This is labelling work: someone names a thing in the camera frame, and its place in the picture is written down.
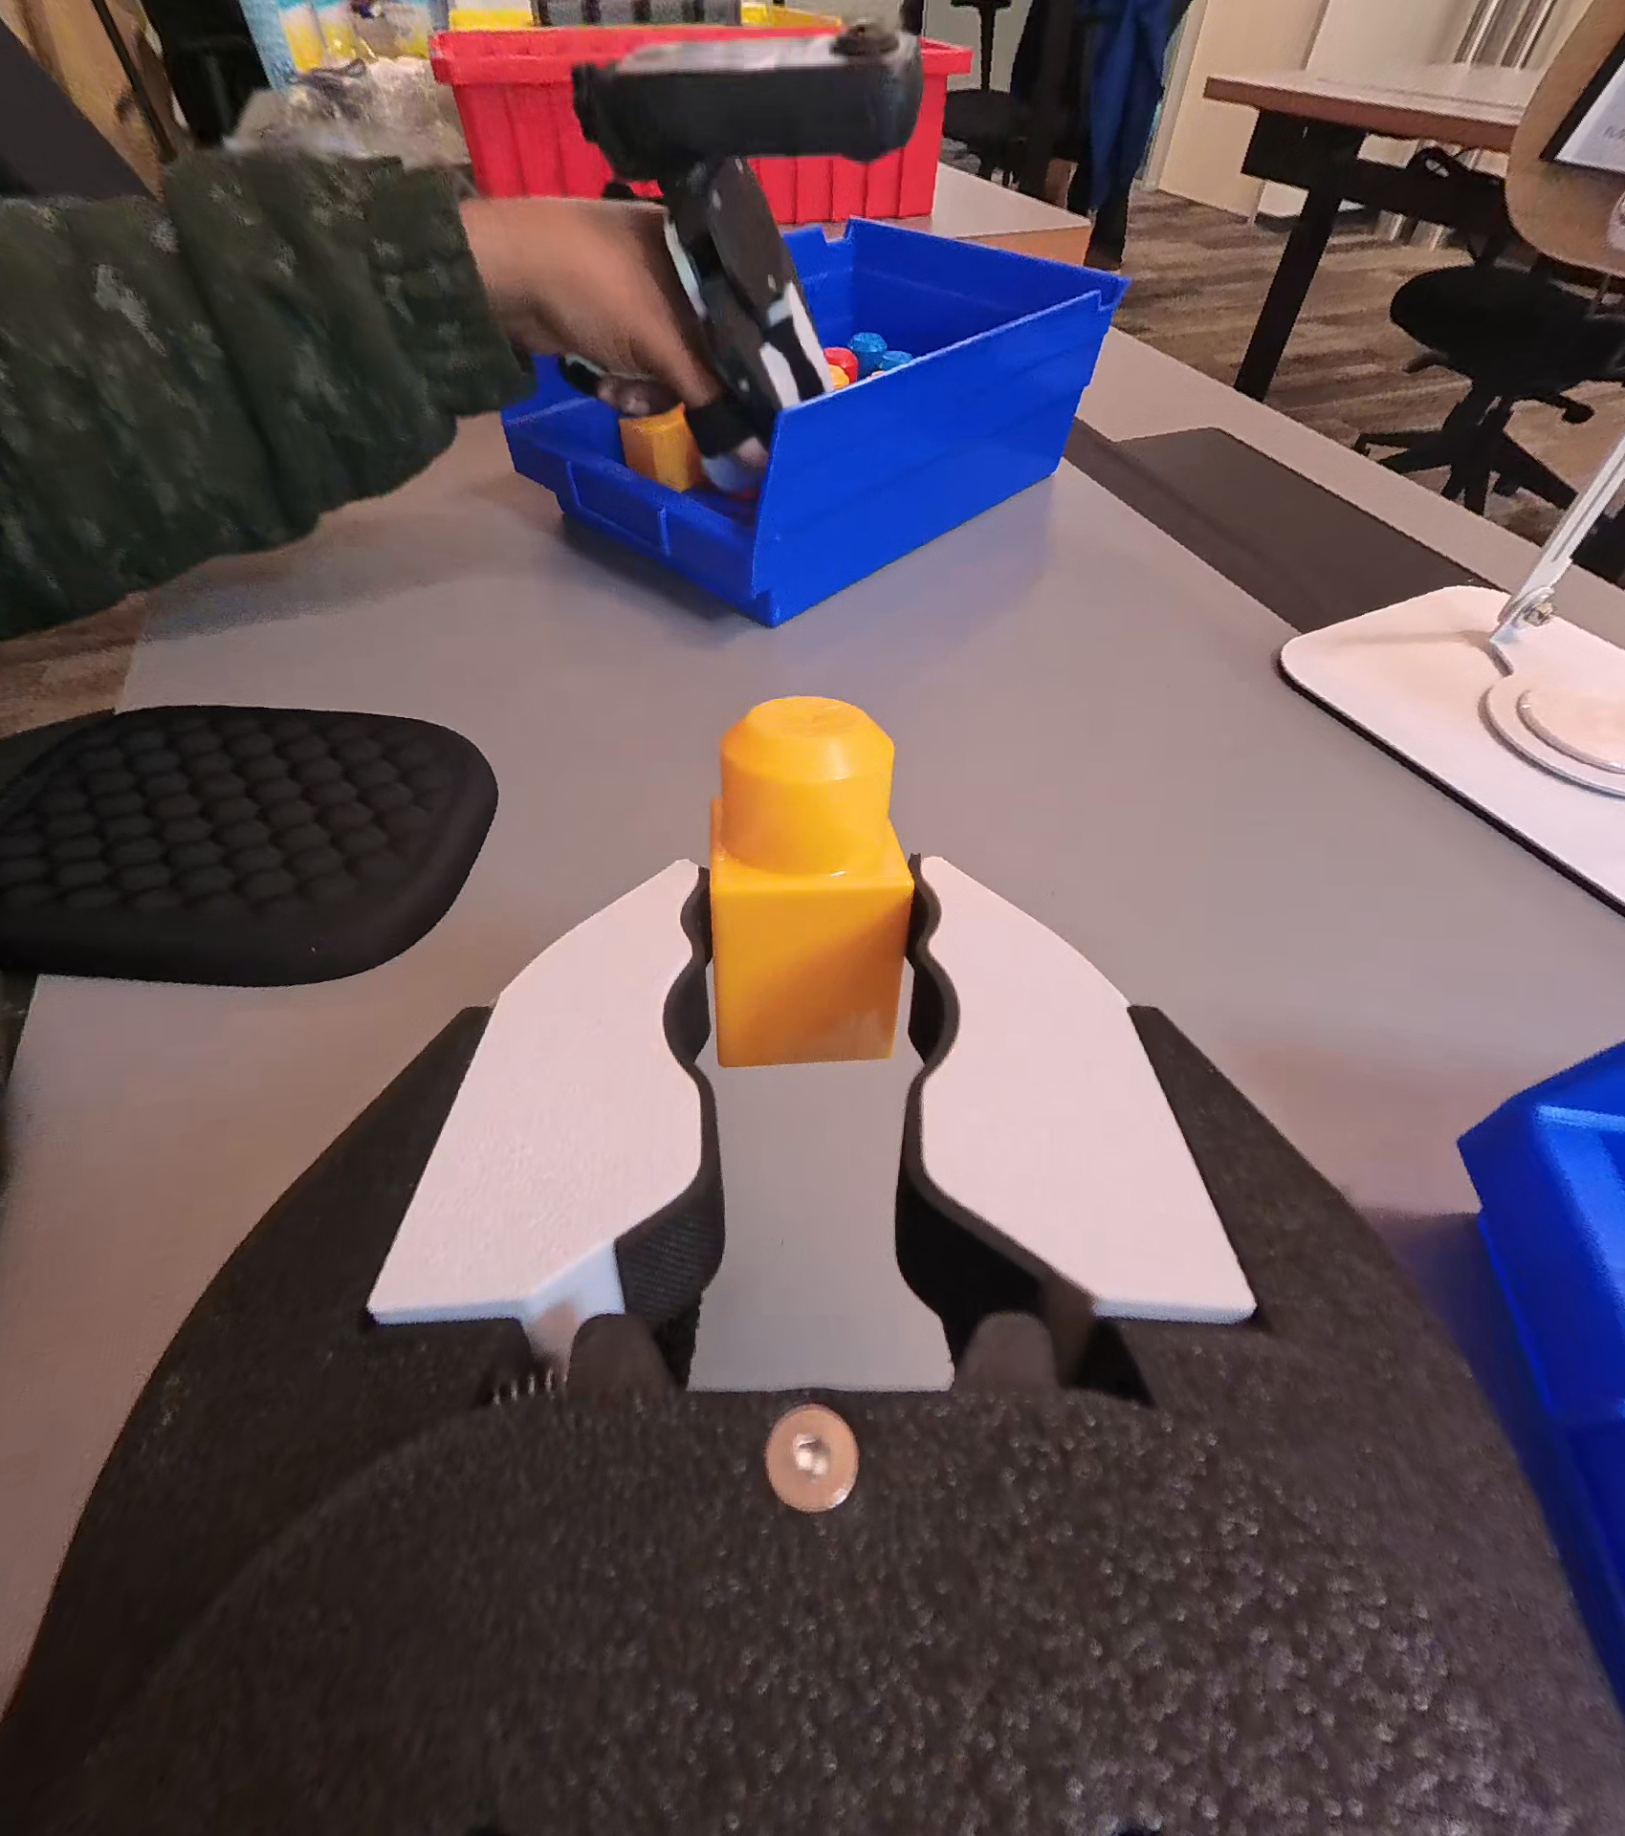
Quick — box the wooden desk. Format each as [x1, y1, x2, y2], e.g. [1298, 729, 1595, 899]
[1208, 65, 1546, 403]

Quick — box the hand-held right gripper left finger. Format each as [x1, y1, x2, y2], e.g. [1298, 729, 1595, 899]
[367, 856, 730, 1380]

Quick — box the person's left hand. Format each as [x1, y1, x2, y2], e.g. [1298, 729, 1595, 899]
[458, 198, 732, 421]

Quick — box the red plastic bin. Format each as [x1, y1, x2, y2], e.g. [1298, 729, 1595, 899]
[432, 25, 971, 232]

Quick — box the blue hanging jacket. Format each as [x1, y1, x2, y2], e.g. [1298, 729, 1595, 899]
[1028, 0, 1187, 268]

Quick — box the black textured pad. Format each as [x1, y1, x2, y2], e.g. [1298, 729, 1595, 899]
[0, 704, 501, 989]

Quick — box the white tablet stand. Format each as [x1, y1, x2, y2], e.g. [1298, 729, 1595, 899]
[1277, 173, 1625, 977]

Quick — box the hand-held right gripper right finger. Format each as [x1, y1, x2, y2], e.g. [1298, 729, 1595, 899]
[896, 855, 1261, 1366]

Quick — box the blue plastic bin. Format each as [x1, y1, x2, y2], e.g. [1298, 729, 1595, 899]
[1458, 989, 1625, 1836]
[499, 219, 1130, 630]

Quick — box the orange mega block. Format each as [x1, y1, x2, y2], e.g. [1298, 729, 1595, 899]
[710, 696, 916, 1069]

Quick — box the pile of mega blocks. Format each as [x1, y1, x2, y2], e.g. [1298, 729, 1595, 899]
[611, 328, 921, 505]

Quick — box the black office chair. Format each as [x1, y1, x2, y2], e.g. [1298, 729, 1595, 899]
[1357, 144, 1625, 517]

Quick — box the person's left forearm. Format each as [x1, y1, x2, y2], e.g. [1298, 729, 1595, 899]
[0, 149, 526, 655]

